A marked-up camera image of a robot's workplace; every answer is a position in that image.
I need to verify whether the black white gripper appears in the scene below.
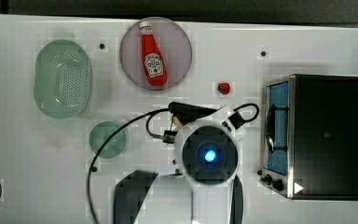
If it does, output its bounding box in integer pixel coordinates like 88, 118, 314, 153
168, 102, 246, 131

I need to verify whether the yellow plush banana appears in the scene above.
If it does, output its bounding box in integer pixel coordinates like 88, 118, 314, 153
172, 116, 184, 132

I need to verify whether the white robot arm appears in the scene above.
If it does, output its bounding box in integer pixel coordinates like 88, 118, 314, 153
113, 102, 244, 224

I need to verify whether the green mug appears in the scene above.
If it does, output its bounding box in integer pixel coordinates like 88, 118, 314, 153
89, 121, 128, 159

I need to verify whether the dark red plush strawberry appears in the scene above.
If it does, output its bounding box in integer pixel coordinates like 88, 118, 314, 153
217, 82, 230, 95

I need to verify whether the red plush ketchup bottle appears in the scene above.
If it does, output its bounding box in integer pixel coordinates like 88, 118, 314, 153
139, 21, 168, 87

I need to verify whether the grey round plate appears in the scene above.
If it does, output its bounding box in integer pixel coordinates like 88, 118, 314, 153
119, 17, 192, 91

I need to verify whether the black toaster oven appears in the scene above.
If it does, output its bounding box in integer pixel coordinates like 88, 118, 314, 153
257, 74, 358, 201

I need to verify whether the green perforated colander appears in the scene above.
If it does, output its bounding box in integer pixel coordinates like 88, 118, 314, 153
34, 39, 92, 119

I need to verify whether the black cable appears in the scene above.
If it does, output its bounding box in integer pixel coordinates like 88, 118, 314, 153
86, 102, 261, 224

